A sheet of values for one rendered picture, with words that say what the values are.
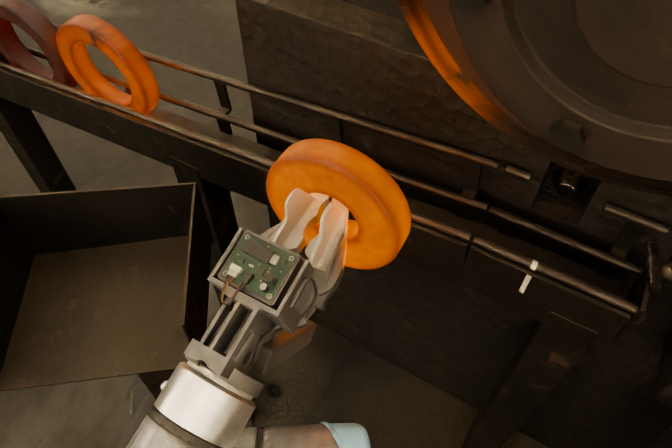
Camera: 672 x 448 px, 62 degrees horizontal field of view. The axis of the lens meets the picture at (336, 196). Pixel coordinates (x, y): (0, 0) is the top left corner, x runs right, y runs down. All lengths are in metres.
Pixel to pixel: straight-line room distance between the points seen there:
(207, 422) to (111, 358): 0.33
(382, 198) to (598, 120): 0.19
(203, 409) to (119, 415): 0.95
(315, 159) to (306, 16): 0.27
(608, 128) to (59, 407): 1.30
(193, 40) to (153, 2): 0.32
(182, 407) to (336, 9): 0.50
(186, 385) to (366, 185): 0.22
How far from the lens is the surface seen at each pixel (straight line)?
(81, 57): 1.06
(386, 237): 0.54
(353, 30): 0.72
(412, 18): 0.53
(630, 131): 0.43
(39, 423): 1.49
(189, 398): 0.48
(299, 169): 0.54
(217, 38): 2.24
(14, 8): 1.09
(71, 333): 0.83
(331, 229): 0.52
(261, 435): 0.59
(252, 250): 0.48
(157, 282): 0.82
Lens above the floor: 1.28
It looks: 51 degrees down
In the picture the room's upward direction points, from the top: straight up
